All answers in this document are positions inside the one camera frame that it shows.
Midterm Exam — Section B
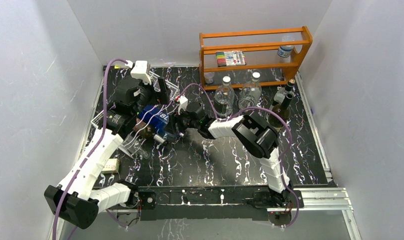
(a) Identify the clear round white-capped bottle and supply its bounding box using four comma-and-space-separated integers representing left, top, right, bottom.
214, 76, 235, 119

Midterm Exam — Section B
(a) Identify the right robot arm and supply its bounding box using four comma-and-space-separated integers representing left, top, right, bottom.
166, 102, 297, 207

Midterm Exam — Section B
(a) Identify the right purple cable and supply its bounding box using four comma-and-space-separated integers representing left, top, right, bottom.
170, 82, 300, 229

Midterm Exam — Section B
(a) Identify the purple cable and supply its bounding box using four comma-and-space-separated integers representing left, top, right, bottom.
170, 82, 300, 229
52, 58, 130, 240

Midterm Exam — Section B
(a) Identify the marker pen set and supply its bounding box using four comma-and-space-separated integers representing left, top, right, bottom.
215, 50, 246, 67

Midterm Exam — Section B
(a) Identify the white power strip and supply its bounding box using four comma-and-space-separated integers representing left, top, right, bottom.
101, 158, 120, 174

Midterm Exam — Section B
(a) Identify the grey bottle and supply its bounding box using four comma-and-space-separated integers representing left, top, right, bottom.
272, 78, 296, 107

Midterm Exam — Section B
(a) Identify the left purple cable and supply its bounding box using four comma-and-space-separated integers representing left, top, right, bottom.
52, 58, 130, 240

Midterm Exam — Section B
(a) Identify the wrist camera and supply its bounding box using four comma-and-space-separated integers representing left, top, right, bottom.
176, 95, 188, 115
125, 60, 151, 85

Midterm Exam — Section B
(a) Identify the blue square bottle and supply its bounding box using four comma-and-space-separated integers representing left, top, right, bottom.
137, 105, 183, 138

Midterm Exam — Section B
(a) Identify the orange wooden shelf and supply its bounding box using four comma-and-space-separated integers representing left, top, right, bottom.
199, 26, 313, 91

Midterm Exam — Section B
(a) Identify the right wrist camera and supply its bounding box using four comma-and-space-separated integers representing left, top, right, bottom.
176, 95, 188, 115

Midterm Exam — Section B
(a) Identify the small glass jar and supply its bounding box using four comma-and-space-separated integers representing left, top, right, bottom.
204, 72, 215, 86

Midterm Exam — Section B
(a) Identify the clear glass bottle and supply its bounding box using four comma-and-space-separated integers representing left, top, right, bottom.
122, 135, 150, 159

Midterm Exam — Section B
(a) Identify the white wire wine rack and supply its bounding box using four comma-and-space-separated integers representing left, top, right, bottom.
90, 68, 181, 157

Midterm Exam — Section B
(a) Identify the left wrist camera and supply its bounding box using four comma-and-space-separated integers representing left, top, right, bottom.
125, 60, 151, 85

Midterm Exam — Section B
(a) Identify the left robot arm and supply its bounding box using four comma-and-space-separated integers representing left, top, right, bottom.
44, 75, 179, 229

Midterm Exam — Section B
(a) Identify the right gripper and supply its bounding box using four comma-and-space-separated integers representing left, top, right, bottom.
163, 105, 200, 135

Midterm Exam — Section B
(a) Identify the dark green wine bottle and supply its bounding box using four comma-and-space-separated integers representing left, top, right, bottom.
133, 121, 169, 146

